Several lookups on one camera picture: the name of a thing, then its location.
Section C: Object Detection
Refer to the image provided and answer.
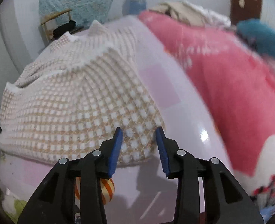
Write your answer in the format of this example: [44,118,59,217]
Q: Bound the pink floral blanket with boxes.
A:
[139,11,275,221]

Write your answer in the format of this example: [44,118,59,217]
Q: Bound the dark red wooden door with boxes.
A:
[230,0,262,25]

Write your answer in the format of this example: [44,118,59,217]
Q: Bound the wooden chair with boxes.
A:
[40,8,83,43]

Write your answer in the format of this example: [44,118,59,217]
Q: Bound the beige white houndstooth coat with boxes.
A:
[0,21,164,165]

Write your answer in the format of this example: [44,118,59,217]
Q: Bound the black bag on chair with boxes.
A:
[52,20,76,39]

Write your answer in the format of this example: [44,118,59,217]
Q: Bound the teal plush garment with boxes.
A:
[236,19,275,59]

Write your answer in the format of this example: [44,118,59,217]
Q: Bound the beige clothes pile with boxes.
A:
[150,1,232,29]

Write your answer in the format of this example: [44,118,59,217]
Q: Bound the orange striped ball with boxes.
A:
[75,177,115,207]

